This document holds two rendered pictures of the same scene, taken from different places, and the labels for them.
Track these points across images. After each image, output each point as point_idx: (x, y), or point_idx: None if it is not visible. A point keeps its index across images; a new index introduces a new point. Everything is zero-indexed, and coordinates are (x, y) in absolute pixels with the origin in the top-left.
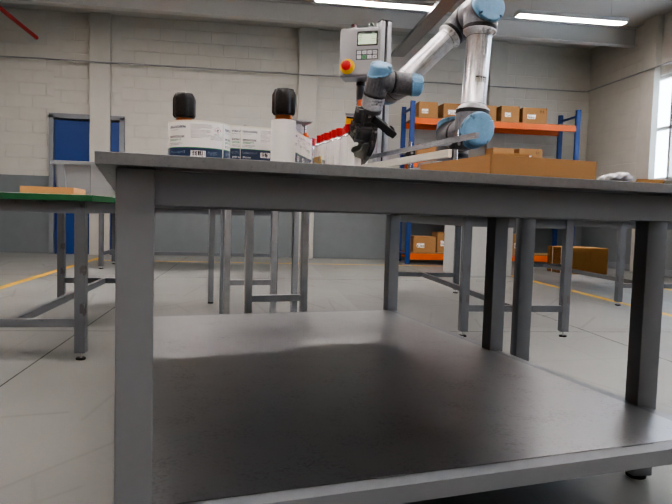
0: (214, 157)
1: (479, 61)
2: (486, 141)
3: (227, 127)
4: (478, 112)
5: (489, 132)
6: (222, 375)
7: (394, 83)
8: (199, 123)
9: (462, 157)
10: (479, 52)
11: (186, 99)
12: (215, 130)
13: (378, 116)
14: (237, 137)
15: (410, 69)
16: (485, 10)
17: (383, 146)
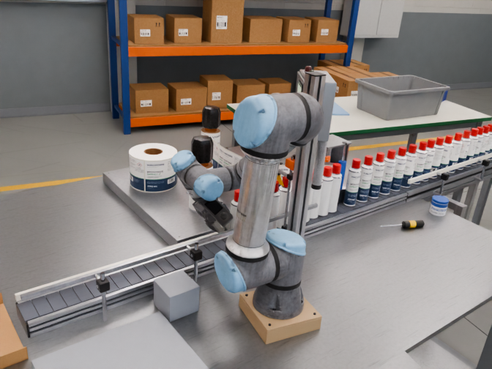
0: (138, 183)
1: (240, 192)
2: (229, 291)
3: (150, 162)
4: (220, 254)
5: (230, 283)
6: None
7: (184, 181)
8: (130, 157)
9: (267, 286)
10: (241, 181)
11: (203, 114)
12: (137, 164)
13: (292, 184)
14: (221, 156)
15: (242, 161)
16: (237, 130)
17: (293, 217)
